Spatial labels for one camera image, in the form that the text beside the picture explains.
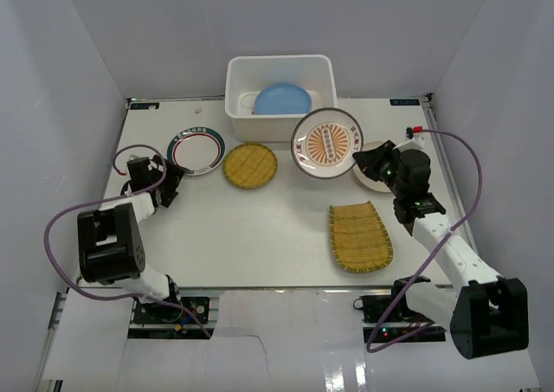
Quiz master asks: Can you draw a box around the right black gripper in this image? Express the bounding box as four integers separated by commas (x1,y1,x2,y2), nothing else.
352,141,405,198

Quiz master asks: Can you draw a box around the green rimmed white plate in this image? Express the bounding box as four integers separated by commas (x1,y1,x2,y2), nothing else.
166,126,226,176

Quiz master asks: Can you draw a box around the orange sunburst patterned plate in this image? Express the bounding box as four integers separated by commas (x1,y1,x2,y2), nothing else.
291,107,364,179

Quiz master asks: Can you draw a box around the rectangular bamboo woven tray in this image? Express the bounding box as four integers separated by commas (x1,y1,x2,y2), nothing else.
328,202,394,273

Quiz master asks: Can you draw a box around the blue plastic plate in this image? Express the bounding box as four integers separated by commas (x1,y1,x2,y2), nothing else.
254,83,312,115

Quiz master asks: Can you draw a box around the pink plastic plate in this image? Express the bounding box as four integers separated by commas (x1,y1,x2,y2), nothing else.
306,90,321,112

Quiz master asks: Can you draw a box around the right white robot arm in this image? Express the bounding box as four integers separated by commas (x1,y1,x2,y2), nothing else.
353,141,529,359

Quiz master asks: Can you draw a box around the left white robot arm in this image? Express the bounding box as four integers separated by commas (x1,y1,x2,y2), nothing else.
77,157,190,322

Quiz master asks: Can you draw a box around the white plastic bin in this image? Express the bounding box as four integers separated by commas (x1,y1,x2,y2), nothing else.
224,55,338,143

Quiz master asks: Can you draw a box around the cream round plate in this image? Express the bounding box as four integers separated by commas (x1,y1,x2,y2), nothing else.
352,141,391,194

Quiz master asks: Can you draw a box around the right blue table label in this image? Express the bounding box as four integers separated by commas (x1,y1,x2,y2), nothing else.
390,98,421,106

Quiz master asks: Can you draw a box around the blue table label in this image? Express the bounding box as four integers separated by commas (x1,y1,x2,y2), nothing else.
390,98,421,106
129,102,160,111

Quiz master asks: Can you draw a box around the round bamboo woven plate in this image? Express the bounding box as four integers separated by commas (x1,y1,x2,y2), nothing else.
222,143,279,190

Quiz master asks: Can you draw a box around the left blue table label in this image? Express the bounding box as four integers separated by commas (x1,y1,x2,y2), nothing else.
129,102,160,111

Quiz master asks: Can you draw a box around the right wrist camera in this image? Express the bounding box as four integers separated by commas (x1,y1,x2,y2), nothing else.
405,125,425,150

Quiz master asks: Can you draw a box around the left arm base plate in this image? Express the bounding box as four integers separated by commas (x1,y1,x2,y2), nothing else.
127,296,215,340

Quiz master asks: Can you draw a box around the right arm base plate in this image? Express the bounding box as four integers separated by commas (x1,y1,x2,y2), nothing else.
353,292,447,344

